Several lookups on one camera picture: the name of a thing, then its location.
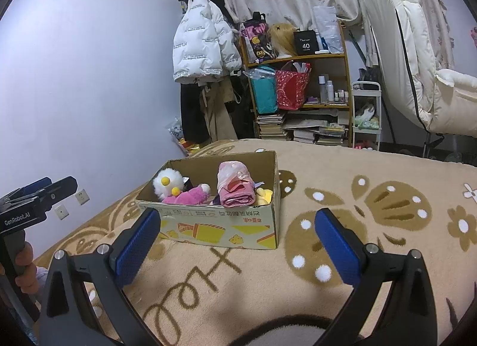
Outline person's left hand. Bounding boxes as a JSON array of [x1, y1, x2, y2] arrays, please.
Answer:
[[14, 241, 41, 296]]

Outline pink plastic bag bundle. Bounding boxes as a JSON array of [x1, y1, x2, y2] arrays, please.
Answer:
[[217, 161, 258, 208]]

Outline blonde wig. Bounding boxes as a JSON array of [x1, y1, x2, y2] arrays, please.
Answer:
[[267, 23, 301, 59]]

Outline black printed tote bag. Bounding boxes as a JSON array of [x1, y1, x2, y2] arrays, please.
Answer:
[[240, 12, 270, 64]]

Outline wooden shelf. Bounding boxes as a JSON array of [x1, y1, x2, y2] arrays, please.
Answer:
[[238, 22, 353, 145]]

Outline stack of old books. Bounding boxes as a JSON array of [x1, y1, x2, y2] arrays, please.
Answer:
[[255, 112, 288, 141]]

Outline red patterned bag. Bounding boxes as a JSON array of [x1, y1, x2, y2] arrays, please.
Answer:
[[276, 61, 312, 111]]

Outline colourful floor clutter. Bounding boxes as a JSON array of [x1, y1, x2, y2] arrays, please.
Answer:
[[166, 117, 209, 156]]

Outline beige butterfly blanket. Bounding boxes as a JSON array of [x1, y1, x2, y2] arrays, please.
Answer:
[[30, 138, 477, 346]]

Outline white padded lounge chair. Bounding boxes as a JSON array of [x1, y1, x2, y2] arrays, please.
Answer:
[[365, 0, 477, 138]]

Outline pale green cloth bundle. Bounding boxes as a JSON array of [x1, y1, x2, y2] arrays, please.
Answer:
[[354, 104, 380, 131]]

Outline white trolley cart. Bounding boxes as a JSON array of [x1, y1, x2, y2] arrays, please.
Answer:
[[351, 81, 381, 152]]

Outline black hanging clothes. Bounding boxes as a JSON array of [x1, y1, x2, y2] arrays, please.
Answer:
[[224, 70, 258, 140]]

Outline printed cardboard box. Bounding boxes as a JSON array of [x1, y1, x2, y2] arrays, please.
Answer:
[[135, 150, 281, 250]]

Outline pile of flat magazines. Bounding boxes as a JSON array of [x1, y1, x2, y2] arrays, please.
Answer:
[[285, 117, 349, 145]]

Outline teal bag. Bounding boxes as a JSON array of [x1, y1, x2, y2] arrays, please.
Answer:
[[248, 66, 278, 115]]

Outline black hanging coat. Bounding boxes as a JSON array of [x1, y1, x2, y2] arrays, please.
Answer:
[[180, 81, 209, 145]]

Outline yellow plush toy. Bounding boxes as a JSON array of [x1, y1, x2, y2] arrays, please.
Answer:
[[254, 187, 274, 206]]

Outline black box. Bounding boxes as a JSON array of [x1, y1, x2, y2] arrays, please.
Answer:
[[293, 29, 318, 54]]

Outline pink plush toy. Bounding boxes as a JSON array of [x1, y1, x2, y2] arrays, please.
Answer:
[[162, 183, 212, 206]]

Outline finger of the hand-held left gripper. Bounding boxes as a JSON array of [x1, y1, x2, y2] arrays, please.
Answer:
[[0, 177, 53, 202], [36, 176, 78, 207]]

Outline beige hanging trousers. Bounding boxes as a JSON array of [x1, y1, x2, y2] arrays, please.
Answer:
[[199, 80, 239, 142]]

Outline white puffer jacket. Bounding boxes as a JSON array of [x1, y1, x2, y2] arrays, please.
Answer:
[[172, 0, 243, 84]]

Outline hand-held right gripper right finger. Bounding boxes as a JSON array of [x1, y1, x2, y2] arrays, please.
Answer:
[[312, 208, 448, 346]]

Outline pale white plush toy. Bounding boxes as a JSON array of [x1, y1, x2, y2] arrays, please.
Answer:
[[152, 167, 186, 203]]

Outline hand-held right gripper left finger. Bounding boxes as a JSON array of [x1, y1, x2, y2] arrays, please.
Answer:
[[37, 207, 162, 346]]

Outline white paper bag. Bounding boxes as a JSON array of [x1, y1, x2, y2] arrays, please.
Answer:
[[312, 5, 344, 53]]

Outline row of cosmetic bottles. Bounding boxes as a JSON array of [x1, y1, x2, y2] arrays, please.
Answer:
[[318, 74, 351, 104]]

